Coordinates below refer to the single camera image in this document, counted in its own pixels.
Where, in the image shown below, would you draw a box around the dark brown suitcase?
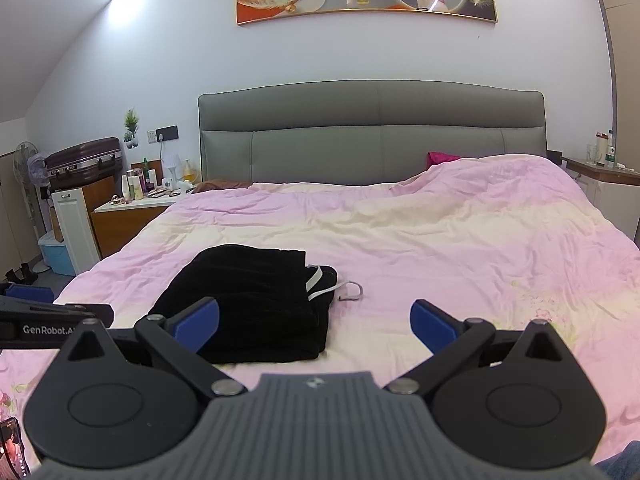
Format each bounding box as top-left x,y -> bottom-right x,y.
43,136 -> 124,190

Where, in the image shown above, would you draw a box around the grey padded headboard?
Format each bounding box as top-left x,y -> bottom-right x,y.
197,79 -> 549,194

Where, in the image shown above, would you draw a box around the light blue plastic bin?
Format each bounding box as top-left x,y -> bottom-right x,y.
37,232 -> 69,276

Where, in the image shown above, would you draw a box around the white standing fan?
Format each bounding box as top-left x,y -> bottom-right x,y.
13,140 -> 52,242

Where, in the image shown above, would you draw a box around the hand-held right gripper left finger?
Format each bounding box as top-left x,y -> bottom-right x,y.
47,296 -> 249,399

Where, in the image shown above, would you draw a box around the group of cosmetic bottles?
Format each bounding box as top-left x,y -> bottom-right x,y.
119,157 -> 162,204

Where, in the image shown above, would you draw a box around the person's jeans leg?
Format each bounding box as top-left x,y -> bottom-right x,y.
594,439 -> 640,480

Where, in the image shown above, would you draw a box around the black pants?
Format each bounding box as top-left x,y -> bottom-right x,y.
148,243 -> 364,365

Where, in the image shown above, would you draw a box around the white table lamp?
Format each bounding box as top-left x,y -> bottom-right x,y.
161,153 -> 182,189

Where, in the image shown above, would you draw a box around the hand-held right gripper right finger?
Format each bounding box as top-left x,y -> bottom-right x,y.
381,298 -> 584,398

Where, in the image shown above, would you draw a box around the smartphone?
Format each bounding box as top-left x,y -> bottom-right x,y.
0,415 -> 32,480

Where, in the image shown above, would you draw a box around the pink blanket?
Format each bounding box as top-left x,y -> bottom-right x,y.
0,153 -> 640,480

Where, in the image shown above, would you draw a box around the brown pillow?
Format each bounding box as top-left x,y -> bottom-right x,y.
192,177 -> 254,195

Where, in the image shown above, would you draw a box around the brown-topped white nightstand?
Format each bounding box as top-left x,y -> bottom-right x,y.
561,156 -> 640,247

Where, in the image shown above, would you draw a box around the pair of black shoes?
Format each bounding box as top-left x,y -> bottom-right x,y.
4,262 -> 39,286

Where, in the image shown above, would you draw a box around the white narrow cabinet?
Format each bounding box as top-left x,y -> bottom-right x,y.
49,187 -> 102,277

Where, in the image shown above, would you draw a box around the magenta pillow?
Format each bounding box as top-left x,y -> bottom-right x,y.
426,150 -> 464,169

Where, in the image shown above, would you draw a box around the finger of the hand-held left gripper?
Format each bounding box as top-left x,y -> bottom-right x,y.
0,282 -> 99,318

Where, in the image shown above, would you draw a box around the small green potted plant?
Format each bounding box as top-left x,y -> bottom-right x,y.
122,107 -> 141,150

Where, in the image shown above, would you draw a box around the white-topped wooden nightstand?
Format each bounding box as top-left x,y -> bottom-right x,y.
93,186 -> 199,261

